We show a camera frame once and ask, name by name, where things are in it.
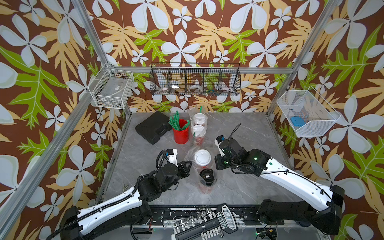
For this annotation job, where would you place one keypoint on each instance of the clear plastic carrier bag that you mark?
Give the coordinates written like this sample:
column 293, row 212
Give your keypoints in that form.
column 192, row 112

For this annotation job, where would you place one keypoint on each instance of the black wire basket centre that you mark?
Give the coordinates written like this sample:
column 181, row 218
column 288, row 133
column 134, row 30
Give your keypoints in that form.
column 209, row 79

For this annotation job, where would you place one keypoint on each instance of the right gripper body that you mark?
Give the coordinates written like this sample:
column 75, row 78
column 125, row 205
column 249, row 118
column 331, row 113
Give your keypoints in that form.
column 223, row 159

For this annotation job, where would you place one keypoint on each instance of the white wire basket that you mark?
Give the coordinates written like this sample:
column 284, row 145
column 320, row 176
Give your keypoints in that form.
column 111, row 87
column 319, row 114

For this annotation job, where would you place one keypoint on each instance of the black lid red cup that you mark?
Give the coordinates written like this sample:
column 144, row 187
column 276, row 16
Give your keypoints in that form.
column 207, row 180

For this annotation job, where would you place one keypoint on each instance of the white lid cup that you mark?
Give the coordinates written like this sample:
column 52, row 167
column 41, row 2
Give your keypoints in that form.
column 202, row 158
column 199, row 133
column 200, row 119

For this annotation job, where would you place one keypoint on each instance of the green wrapped straws bundle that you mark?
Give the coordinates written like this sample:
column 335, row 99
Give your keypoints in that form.
column 174, row 121

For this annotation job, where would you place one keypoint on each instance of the black mounting rail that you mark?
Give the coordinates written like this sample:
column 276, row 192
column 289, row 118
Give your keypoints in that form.
column 244, row 214

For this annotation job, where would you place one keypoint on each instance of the white wire basket right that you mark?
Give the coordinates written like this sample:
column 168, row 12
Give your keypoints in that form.
column 319, row 114

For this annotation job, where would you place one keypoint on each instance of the white wire basket left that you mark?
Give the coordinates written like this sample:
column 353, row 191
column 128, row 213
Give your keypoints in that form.
column 111, row 87

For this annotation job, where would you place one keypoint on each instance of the socket wrench set tray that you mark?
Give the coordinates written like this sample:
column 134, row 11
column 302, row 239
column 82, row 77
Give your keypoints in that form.
column 206, row 224

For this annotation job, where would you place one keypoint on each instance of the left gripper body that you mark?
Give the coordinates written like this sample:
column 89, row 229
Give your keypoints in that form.
column 184, row 168

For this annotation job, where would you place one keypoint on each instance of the red straw holder cup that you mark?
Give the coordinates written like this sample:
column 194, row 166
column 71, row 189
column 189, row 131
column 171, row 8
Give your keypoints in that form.
column 181, row 137

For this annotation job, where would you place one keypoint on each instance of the blue object in basket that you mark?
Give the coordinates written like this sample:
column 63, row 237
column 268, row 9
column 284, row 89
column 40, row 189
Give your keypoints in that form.
column 297, row 122

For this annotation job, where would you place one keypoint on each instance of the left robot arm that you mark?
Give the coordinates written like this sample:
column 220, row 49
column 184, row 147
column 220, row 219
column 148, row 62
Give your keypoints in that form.
column 129, row 208

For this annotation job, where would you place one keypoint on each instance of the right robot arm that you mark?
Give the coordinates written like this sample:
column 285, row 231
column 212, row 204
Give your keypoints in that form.
column 320, row 205

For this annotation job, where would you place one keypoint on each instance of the black plastic case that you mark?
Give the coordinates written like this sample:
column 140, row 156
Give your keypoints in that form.
column 154, row 127

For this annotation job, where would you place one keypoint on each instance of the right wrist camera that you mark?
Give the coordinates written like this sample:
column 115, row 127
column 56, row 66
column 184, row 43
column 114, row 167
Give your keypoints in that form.
column 218, row 141

